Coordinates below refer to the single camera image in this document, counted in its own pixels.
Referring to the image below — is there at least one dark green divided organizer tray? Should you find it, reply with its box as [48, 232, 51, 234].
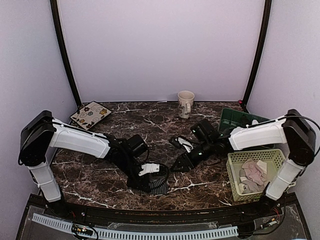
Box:
[218, 108, 269, 134]

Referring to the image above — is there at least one cream ceramic mug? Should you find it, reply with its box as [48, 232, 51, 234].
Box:
[177, 90, 195, 119]

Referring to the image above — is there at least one right black frame post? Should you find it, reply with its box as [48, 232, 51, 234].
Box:
[241, 0, 272, 109]

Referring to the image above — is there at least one pink cloth in basket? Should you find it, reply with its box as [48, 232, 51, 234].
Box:
[240, 159, 268, 182]

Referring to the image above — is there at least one white rolled sock in tray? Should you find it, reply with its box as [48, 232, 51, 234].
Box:
[251, 119, 259, 125]

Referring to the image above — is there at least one navy striped boxer underwear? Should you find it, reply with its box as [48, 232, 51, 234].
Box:
[140, 179, 169, 195]

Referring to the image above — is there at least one left black frame post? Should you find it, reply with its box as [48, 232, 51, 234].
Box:
[49, 0, 82, 107]

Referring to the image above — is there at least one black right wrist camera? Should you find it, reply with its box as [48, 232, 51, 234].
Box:
[190, 119, 219, 142]

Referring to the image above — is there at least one grey slotted cable duct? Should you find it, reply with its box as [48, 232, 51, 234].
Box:
[31, 213, 239, 240]

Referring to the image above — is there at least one floral square ceramic plate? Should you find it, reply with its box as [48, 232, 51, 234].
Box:
[70, 101, 112, 130]

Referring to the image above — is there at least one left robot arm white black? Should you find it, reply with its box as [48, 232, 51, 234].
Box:
[18, 110, 170, 218]

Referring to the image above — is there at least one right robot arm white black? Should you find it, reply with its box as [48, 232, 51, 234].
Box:
[170, 109, 319, 217]

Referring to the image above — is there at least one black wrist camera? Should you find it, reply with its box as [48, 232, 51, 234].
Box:
[190, 119, 219, 142]
[127, 134, 148, 158]

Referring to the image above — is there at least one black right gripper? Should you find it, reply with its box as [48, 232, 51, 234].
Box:
[170, 139, 214, 172]

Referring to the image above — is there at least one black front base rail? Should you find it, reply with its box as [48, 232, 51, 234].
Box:
[20, 193, 306, 229]

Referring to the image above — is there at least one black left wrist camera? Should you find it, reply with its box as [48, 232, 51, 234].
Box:
[127, 134, 148, 158]

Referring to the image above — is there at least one black frame post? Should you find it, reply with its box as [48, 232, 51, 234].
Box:
[49, 0, 82, 107]
[241, 0, 272, 109]

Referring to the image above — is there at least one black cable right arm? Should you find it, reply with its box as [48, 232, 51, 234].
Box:
[284, 113, 320, 156]

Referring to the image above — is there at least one light green perforated basket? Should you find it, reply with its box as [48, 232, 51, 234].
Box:
[226, 148, 297, 203]

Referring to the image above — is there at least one grey cloth in basket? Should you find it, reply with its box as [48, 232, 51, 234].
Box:
[238, 169, 265, 194]

